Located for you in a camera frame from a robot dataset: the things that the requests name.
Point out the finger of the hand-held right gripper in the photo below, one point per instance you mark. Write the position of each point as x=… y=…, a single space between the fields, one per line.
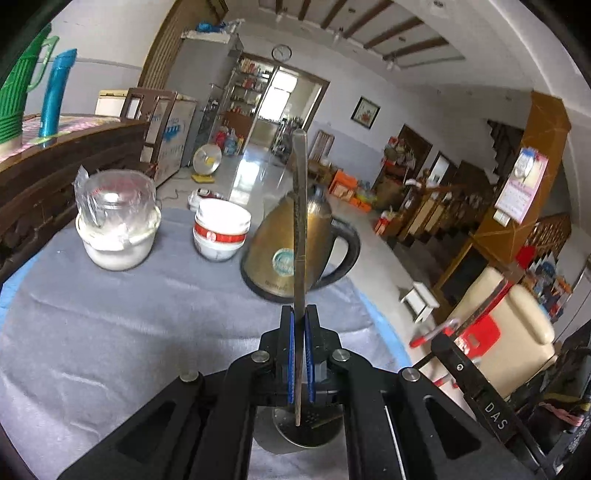
x=475 y=392

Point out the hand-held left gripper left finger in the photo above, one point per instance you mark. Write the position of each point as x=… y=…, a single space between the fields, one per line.
x=288 y=360

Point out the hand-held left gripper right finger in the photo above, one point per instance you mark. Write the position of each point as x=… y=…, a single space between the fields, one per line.
x=309 y=360

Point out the metal chopstick holder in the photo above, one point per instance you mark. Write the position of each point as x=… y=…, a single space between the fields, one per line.
x=277 y=434

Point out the red plastic stool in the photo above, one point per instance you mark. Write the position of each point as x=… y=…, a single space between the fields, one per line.
x=480 y=337

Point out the beige armchair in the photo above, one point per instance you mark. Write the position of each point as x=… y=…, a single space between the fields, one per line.
x=517 y=323

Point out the dark cloth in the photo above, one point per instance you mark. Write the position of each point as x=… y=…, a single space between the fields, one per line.
x=568 y=369

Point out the small white stool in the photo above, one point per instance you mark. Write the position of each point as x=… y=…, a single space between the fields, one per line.
x=425 y=297

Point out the golden electric kettle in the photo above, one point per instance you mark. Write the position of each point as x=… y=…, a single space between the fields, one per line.
x=272 y=249

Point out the white bowl blue print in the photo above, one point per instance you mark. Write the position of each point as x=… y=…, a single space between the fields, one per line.
x=217 y=251

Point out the red banded white bowl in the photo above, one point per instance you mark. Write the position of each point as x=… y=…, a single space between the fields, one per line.
x=217 y=235

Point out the grey table cloth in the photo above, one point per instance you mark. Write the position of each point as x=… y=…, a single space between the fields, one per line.
x=138 y=323

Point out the orange box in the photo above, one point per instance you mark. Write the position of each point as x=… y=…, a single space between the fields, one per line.
x=344 y=184

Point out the wooden stair railing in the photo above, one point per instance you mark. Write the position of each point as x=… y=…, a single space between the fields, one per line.
x=443 y=207

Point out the white electric fan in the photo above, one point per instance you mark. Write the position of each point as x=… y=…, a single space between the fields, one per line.
x=206 y=159

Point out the light wooden chair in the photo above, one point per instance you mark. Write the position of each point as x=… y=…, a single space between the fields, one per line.
x=321 y=143

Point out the blue water jug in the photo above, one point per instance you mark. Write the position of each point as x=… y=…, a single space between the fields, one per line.
x=231 y=145

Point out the clear plastic bag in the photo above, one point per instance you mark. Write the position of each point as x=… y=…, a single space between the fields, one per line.
x=115 y=194

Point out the white chest freezer blue print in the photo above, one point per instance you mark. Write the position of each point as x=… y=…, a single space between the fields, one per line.
x=178 y=138

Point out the shelf of goods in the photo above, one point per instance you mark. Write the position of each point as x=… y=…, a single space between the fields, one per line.
x=247 y=92

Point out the wooden stair panel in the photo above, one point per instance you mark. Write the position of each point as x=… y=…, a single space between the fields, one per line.
x=545 y=124

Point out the silver refrigerator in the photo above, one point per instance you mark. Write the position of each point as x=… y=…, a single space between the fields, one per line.
x=203 y=69

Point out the dark wooden sideboard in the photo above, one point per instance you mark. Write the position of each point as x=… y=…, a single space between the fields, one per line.
x=46 y=175

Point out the dark wooden chair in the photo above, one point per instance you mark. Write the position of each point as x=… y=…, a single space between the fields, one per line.
x=138 y=91

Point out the cream chest freezer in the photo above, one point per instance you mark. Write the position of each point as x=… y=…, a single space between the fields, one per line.
x=111 y=102

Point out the pink plaid cloth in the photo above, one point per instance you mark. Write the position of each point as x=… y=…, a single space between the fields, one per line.
x=78 y=127

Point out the blue plastic bag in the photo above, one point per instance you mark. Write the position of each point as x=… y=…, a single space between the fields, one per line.
x=210 y=26

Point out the blue thermos bottle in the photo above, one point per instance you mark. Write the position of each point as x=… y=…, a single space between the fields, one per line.
x=53 y=92

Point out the green plastic pitcher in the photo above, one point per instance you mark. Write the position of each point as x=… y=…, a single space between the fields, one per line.
x=14 y=101

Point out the wall calendar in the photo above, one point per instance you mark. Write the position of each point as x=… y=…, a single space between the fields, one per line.
x=519 y=184

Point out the framed wall picture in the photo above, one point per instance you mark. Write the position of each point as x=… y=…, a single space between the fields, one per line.
x=365 y=113

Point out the round wall clock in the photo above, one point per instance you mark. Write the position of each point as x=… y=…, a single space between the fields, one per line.
x=281 y=52

